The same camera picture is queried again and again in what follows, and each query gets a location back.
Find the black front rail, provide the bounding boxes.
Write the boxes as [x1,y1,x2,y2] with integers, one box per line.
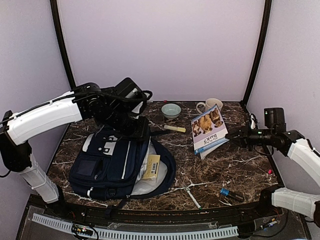
[24,192,301,226]

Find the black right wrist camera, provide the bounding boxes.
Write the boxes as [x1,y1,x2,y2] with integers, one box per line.
[264,107,286,129]

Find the pale yellow highlighter marker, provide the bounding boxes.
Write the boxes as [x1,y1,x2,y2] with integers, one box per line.
[163,124,186,133]

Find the black marker with blue cap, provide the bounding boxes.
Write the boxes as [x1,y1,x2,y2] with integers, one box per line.
[220,188,244,202]

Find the black left frame post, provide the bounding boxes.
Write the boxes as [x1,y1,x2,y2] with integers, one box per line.
[49,0,76,90]

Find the light green ceramic bowl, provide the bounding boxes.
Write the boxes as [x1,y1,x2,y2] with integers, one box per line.
[161,103,182,120]

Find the cream ceramic mug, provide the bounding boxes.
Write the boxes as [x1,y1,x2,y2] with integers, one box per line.
[195,98,223,114]

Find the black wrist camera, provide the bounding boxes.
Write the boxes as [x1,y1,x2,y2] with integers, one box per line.
[114,77,143,99]
[264,107,286,129]

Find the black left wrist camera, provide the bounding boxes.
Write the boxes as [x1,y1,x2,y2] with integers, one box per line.
[114,77,143,99]

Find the dog cover picture book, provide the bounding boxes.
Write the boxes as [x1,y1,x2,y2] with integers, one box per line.
[191,104,229,160]

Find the yellow paperback book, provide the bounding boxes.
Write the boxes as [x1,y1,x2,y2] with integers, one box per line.
[141,154,161,182]

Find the black frame post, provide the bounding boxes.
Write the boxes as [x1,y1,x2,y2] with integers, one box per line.
[240,0,273,109]
[49,0,76,90]

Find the white slotted cable duct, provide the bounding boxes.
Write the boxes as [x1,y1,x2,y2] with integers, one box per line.
[31,213,239,240]

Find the black right frame post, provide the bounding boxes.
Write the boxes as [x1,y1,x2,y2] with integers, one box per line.
[240,0,273,109]

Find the navy blue student backpack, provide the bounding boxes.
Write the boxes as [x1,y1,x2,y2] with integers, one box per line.
[68,127,177,201]

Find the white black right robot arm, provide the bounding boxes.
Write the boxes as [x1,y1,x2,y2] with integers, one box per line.
[225,126,320,226]

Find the white pen with green tip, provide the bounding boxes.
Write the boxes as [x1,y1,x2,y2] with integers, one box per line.
[183,182,201,210]

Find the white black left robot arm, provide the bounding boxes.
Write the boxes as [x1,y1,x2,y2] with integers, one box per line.
[0,77,153,218]

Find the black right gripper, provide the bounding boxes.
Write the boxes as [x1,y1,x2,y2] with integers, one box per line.
[226,121,275,152]

